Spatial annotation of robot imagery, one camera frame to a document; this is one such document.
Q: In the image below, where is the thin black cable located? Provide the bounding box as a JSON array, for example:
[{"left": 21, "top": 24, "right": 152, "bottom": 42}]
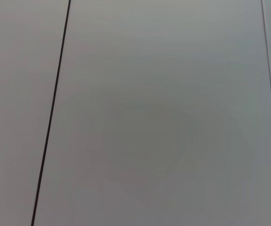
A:
[{"left": 30, "top": 0, "right": 72, "bottom": 226}]

